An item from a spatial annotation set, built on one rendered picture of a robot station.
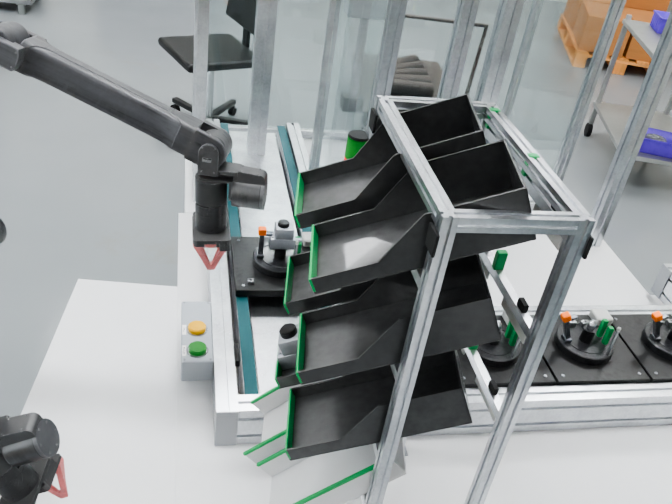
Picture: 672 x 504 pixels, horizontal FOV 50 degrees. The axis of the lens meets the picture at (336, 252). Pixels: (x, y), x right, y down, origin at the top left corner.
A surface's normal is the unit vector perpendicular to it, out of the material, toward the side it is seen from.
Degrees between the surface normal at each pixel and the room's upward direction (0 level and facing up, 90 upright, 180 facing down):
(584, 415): 90
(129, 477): 0
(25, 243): 0
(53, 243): 0
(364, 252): 25
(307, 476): 45
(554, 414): 90
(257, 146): 90
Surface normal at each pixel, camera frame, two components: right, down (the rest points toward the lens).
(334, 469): -0.61, -0.66
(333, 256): -0.30, -0.79
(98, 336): 0.13, -0.82
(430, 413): 0.00, 0.56
